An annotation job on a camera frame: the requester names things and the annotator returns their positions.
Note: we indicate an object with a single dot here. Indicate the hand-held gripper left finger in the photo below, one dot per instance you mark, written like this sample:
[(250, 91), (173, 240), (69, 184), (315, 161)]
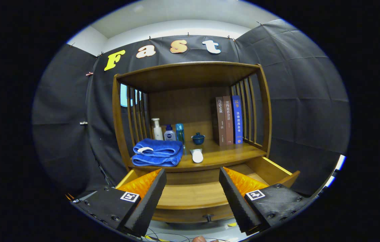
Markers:
[(149, 198)]

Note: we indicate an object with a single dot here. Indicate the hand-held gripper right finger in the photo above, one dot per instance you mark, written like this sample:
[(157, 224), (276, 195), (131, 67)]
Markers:
[(235, 201)]

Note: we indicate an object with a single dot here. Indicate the wooden drawer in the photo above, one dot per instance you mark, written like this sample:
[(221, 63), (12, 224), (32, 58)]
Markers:
[(190, 195)]

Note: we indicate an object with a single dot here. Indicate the white tube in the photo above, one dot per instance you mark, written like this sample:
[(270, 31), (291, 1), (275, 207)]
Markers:
[(196, 157)]

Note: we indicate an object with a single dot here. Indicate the wooden countertop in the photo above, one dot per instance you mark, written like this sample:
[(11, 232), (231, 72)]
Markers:
[(223, 154)]

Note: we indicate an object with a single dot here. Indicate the wooden cabinet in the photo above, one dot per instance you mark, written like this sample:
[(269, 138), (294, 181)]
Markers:
[(183, 111)]

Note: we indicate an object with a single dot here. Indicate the blue folded towel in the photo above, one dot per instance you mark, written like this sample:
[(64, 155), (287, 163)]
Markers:
[(159, 151)]

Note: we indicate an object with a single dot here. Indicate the white bottle with blue cap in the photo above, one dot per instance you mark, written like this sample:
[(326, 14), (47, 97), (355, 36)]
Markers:
[(169, 135)]

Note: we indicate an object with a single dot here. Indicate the white pump bottle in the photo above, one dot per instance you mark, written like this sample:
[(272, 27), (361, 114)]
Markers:
[(158, 132)]

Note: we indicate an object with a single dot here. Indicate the slim teal bottle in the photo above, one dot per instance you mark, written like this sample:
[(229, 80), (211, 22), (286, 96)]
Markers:
[(180, 132)]

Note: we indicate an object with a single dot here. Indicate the dark blue lidded cup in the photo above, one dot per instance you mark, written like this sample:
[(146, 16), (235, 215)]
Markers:
[(198, 139)]

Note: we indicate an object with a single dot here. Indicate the reddish brown book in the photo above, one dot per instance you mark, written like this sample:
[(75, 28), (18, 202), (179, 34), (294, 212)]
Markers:
[(228, 124)]

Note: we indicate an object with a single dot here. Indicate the dark brown book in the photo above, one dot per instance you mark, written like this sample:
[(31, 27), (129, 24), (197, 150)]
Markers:
[(221, 124)]

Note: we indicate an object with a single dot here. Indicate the blue book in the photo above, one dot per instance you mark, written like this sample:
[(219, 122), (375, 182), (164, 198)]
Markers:
[(237, 121)]

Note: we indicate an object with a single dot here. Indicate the black backdrop cloth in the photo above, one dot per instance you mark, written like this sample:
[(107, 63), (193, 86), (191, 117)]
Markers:
[(294, 101)]

